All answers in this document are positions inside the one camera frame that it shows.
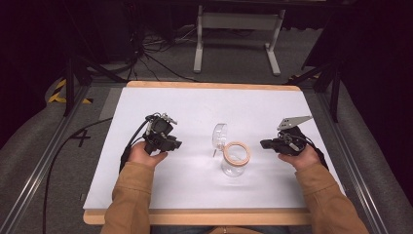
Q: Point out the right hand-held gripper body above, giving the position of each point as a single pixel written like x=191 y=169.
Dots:
x=289 y=139

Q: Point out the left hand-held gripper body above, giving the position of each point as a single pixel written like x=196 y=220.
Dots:
x=159 y=130

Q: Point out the person's right hand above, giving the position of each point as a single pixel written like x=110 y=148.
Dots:
x=302 y=159

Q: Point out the person's left hand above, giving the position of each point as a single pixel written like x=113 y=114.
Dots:
x=141 y=154

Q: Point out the glass jar with wooden rim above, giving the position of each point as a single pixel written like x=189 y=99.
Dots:
x=236 y=159

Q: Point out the white table cover sheet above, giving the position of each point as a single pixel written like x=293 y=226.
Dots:
x=195 y=110

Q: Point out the clear glass jar lid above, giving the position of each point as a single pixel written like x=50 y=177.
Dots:
x=219 y=136

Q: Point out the black tripod stand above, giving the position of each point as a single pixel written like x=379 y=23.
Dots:
x=334 y=87
x=69 y=81

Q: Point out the yellow black floor tape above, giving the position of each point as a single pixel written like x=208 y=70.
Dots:
x=58 y=94

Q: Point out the aluminium floor rail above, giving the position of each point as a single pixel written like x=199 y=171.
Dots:
x=35 y=175
x=354 y=162

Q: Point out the white metal stand frame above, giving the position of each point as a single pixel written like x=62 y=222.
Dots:
x=238 y=22

